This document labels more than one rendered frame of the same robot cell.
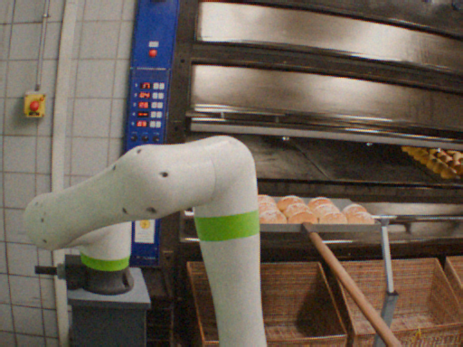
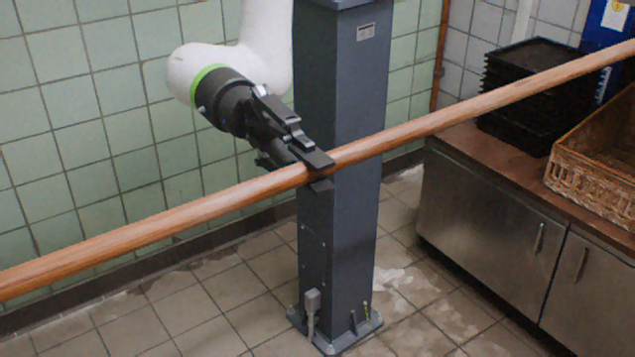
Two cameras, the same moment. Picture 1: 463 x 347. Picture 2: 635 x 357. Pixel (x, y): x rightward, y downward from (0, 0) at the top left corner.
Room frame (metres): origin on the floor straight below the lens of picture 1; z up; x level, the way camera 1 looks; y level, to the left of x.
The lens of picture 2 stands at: (0.84, -1.02, 1.61)
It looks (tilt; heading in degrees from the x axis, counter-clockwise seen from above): 35 degrees down; 66
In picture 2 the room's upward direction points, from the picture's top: straight up
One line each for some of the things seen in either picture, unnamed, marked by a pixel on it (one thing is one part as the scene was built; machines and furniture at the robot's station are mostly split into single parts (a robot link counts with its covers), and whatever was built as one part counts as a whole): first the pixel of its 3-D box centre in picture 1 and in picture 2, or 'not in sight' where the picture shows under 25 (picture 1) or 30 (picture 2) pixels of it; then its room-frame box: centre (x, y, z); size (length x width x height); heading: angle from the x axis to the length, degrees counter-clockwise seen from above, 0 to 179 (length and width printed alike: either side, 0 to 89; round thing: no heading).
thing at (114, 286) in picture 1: (83, 270); not in sight; (1.47, 0.34, 1.23); 0.26 x 0.15 x 0.06; 105
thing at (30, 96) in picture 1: (35, 104); not in sight; (2.40, 0.77, 1.46); 0.10 x 0.07 x 0.10; 101
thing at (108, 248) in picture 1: (99, 224); not in sight; (1.47, 0.29, 1.36); 0.16 x 0.13 x 0.19; 137
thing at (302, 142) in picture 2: not in sight; (300, 134); (1.08, -0.41, 1.23); 0.05 x 0.01 x 0.03; 101
